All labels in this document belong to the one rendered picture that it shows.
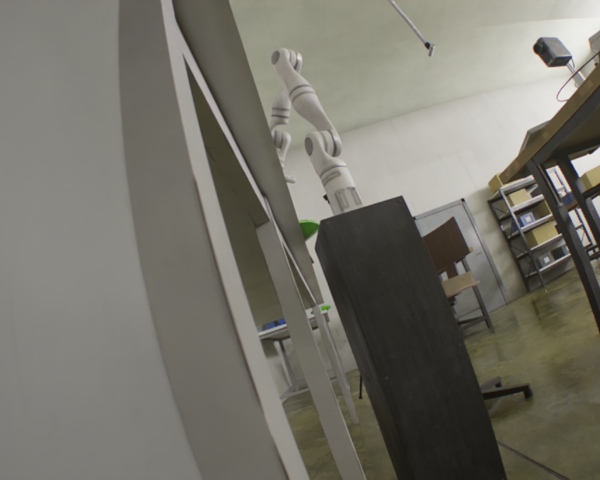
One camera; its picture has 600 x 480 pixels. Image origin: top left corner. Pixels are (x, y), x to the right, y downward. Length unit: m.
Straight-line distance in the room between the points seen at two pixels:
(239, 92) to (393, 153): 6.74
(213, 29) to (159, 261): 0.29
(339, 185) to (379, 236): 0.22
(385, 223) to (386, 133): 6.48
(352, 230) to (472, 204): 6.25
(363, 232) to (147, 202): 0.78
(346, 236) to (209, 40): 0.63
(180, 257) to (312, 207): 6.45
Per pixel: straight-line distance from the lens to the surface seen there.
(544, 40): 1.65
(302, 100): 1.23
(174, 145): 0.19
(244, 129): 0.55
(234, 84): 0.47
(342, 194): 1.04
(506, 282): 6.97
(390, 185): 6.84
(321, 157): 1.09
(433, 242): 1.93
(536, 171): 1.66
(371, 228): 0.93
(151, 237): 0.17
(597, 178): 5.59
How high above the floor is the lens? 0.55
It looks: 17 degrees up
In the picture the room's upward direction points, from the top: 20 degrees counter-clockwise
